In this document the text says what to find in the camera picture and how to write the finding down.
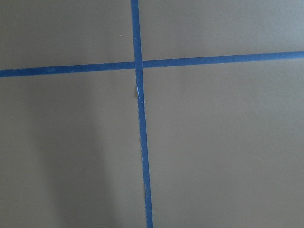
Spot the long blue tape strip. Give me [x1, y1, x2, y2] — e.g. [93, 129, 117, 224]
[131, 0, 153, 228]

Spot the crossing blue tape strip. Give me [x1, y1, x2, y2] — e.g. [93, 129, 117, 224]
[0, 51, 304, 78]

